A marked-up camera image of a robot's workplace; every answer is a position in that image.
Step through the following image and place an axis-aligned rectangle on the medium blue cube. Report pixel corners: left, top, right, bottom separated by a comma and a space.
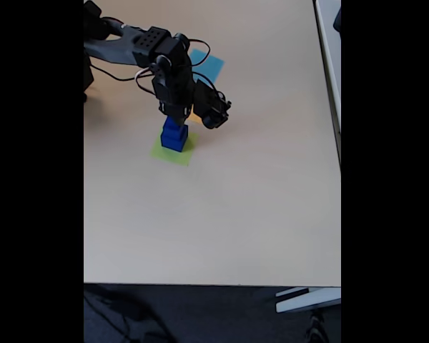
162, 121, 187, 141

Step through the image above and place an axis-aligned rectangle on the large blue cube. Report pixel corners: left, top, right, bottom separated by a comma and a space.
159, 127, 189, 154

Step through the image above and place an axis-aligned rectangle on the green paper square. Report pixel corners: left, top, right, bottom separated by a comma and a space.
149, 131, 199, 168

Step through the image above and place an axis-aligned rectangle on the blue paper square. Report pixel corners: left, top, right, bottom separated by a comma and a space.
188, 49, 225, 85

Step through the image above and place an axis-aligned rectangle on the white side table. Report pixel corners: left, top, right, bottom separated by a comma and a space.
312, 0, 342, 172

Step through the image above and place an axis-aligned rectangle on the white table foot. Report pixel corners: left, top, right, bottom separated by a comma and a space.
275, 287, 342, 314

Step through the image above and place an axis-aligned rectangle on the black camera box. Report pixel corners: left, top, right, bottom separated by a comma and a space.
192, 78, 232, 130

